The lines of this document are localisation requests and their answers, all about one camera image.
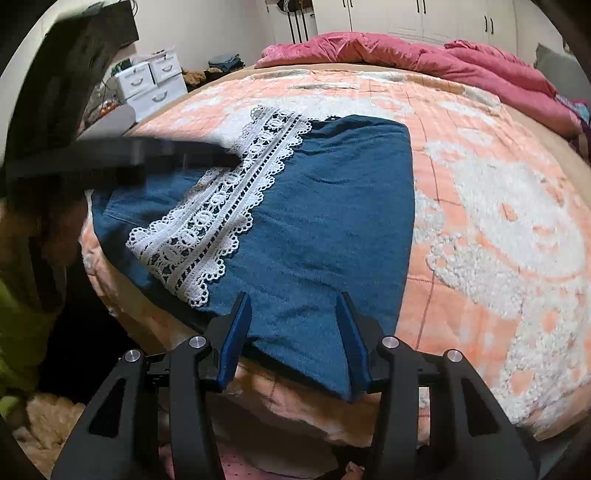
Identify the blue pants with white lace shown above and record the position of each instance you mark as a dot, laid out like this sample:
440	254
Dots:
332	207

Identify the pink duvet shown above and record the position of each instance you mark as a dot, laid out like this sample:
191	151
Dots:
392	50

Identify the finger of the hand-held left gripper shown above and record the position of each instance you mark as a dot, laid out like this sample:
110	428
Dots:
184	154
92	173

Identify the grey quilted headboard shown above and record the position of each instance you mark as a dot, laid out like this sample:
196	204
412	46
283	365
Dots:
558	69

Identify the beige fluffy rug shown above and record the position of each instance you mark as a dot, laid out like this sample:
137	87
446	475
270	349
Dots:
51	434

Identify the small white drawer box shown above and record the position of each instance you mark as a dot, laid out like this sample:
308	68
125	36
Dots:
165	64
136	79

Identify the white drawer cabinet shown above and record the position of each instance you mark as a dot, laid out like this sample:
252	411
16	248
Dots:
159	94

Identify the teal and pink cloth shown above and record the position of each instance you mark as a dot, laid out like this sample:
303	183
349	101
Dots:
575	108

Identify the white wardrobe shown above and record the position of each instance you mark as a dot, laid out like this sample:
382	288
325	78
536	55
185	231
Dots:
415	18

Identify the grey padded board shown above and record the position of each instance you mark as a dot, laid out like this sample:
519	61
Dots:
111	122

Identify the pile of folded clothes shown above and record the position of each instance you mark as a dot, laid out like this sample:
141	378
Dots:
225	63

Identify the pink and white patterned blanket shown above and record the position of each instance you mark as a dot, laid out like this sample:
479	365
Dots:
485	230

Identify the green box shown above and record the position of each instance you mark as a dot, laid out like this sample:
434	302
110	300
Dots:
122	67

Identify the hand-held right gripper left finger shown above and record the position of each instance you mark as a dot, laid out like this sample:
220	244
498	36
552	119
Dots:
235	341

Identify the brown plush toy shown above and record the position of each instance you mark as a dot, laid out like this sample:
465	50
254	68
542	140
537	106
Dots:
198	77

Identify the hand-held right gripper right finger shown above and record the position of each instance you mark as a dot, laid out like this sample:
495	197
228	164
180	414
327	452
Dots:
353	350

